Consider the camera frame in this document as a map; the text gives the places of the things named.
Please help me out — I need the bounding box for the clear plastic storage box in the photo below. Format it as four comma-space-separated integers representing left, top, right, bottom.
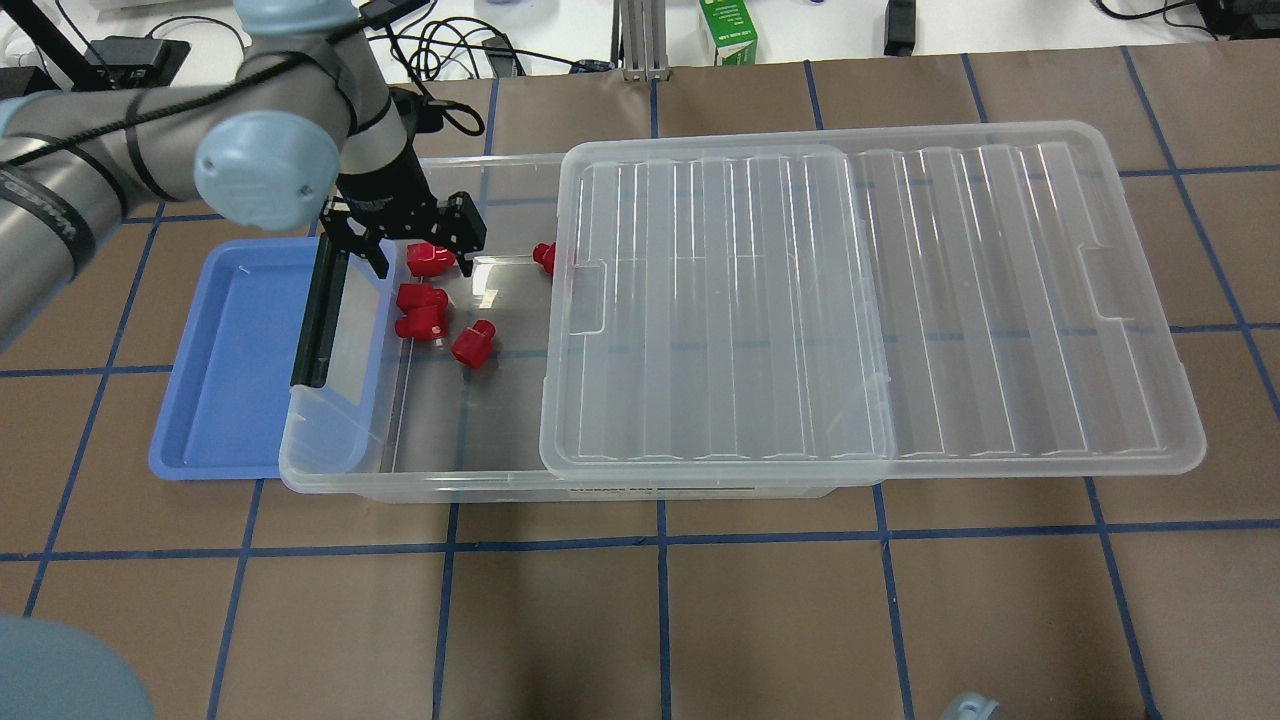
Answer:
279, 143, 897, 503

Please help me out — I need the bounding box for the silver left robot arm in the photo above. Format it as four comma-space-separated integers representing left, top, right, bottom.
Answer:
1, 1, 486, 347

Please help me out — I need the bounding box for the blue plastic tray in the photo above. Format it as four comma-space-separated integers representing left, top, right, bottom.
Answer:
148, 237, 317, 480

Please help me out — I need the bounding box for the clear plastic box lid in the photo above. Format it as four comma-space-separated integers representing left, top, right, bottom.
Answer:
538, 120, 1207, 492

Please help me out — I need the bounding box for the red block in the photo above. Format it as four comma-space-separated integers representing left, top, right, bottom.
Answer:
393, 306, 448, 343
451, 319, 497, 370
396, 282, 451, 314
531, 242, 577, 277
404, 242, 456, 278

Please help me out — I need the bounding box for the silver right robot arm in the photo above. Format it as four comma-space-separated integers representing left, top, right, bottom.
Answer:
940, 691, 1014, 720

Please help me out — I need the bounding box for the green white carton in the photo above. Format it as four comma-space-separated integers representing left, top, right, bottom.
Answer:
696, 0, 760, 67

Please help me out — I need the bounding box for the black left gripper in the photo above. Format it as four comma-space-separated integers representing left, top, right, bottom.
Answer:
320, 145, 488, 281

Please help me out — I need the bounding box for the black box latch handle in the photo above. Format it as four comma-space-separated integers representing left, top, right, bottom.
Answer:
291, 232, 349, 388

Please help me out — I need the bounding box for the aluminium frame post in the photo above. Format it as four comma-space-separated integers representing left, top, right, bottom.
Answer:
611, 0, 671, 82

